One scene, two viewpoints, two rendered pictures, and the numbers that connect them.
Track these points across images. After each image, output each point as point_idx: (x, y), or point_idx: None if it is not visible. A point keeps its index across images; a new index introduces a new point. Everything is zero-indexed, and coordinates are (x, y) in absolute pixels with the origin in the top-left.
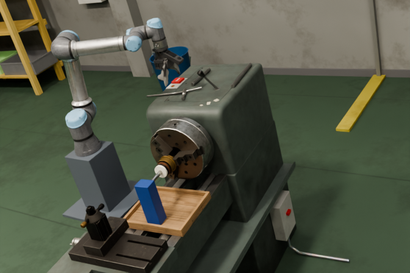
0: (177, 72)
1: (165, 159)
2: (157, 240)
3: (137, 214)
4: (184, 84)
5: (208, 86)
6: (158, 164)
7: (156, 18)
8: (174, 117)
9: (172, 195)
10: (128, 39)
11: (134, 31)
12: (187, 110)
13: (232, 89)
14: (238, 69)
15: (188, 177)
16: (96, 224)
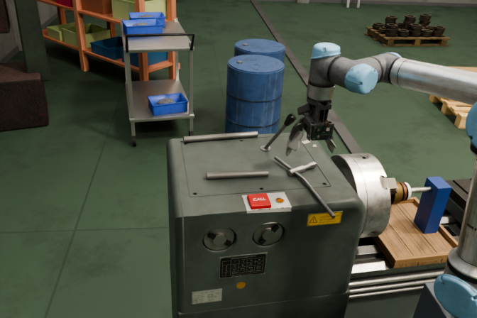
0: (291, 150)
1: (395, 181)
2: (451, 184)
3: (439, 250)
4: (265, 188)
5: (260, 159)
6: (405, 184)
7: (319, 43)
8: (351, 165)
9: (383, 236)
10: (399, 55)
11: (373, 57)
12: (330, 158)
13: (262, 135)
14: (197, 149)
15: None
16: None
